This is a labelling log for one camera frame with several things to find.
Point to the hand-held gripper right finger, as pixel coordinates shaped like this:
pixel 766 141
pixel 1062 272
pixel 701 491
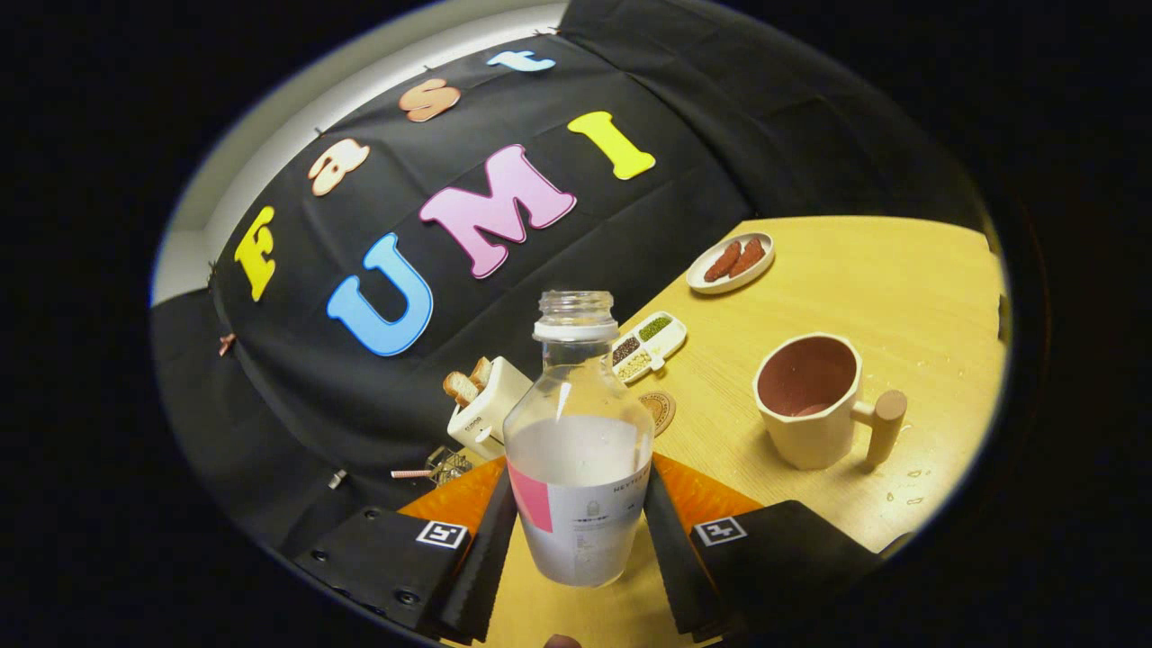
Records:
pixel 670 562

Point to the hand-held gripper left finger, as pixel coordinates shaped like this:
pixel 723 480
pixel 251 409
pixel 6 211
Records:
pixel 490 562

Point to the clear juice bottle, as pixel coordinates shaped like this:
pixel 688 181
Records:
pixel 576 468

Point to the round cork coaster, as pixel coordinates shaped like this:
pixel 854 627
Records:
pixel 661 412

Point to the pink straw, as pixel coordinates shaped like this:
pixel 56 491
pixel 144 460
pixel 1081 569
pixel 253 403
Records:
pixel 409 472

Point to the white toaster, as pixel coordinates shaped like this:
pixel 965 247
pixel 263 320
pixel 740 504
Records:
pixel 490 414

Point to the silver metal clip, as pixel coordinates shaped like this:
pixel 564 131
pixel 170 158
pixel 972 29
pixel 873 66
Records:
pixel 337 479

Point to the toast slice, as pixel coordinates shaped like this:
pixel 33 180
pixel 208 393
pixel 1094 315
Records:
pixel 461 387
pixel 482 371

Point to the white divided seed dish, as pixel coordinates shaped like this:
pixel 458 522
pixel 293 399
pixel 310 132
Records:
pixel 652 337

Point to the white round plate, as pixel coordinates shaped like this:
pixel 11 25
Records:
pixel 711 283

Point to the red meat piece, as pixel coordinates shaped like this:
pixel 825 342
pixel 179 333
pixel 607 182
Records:
pixel 722 261
pixel 749 256

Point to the wooden table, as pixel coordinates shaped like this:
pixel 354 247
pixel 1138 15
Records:
pixel 855 279

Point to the pink clip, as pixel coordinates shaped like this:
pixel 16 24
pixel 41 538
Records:
pixel 227 344

